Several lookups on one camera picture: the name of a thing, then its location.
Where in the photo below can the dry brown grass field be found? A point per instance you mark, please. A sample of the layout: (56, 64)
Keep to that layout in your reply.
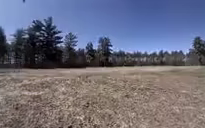
(103, 100)

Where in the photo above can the row of dark trees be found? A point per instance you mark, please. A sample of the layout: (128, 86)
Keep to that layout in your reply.
(46, 43)

